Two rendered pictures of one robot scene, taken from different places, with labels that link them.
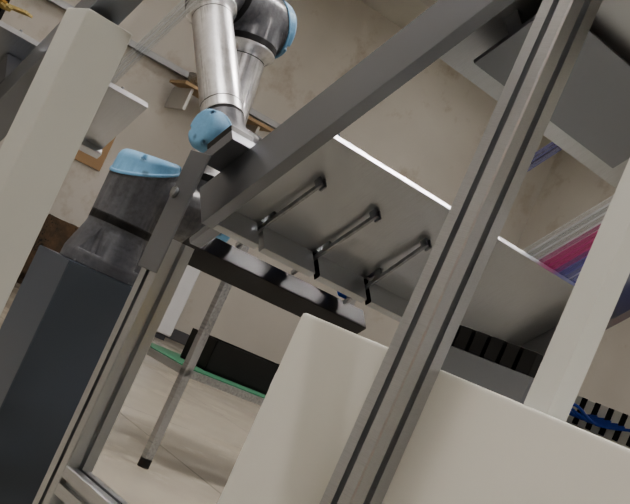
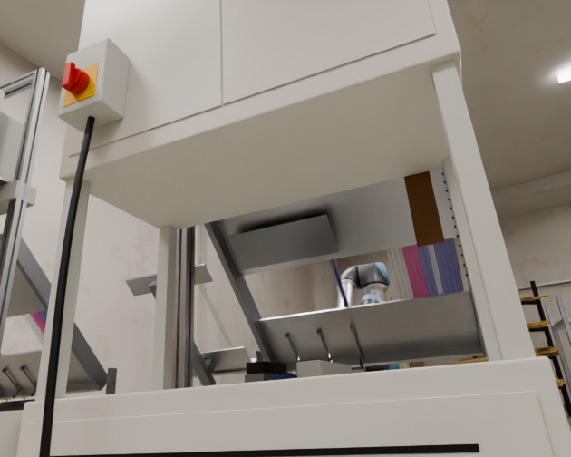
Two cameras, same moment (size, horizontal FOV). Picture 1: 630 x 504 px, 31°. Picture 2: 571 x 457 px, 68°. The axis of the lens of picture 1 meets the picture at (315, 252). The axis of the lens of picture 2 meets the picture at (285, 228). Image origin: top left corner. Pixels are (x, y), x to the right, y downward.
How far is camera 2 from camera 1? 1.42 m
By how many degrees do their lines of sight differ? 59
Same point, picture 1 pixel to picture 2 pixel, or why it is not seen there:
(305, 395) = not seen: hidden behind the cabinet
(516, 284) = (417, 314)
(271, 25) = (372, 275)
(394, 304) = (380, 357)
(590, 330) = (156, 354)
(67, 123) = not seen: hidden behind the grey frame
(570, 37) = (182, 255)
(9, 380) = not seen: outside the picture
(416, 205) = (325, 317)
